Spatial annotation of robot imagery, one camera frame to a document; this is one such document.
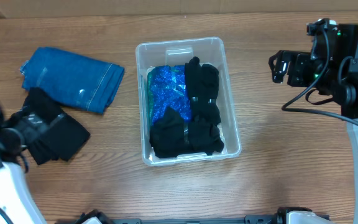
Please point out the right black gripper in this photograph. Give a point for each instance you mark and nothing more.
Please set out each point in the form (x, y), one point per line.
(286, 67)

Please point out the blue sequin fabric bundle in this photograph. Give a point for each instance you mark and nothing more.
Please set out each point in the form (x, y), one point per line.
(166, 88)

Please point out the blue denim jeans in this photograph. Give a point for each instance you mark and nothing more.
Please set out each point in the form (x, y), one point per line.
(73, 80)

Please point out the black garment with tape band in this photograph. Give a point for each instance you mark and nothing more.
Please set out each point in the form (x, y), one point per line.
(49, 133)

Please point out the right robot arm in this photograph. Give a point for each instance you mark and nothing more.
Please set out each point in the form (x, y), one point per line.
(331, 69)

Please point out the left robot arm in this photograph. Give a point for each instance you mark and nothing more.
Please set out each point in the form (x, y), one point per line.
(16, 202)

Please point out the clear plastic storage bin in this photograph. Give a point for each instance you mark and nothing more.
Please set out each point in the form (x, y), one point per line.
(178, 52)

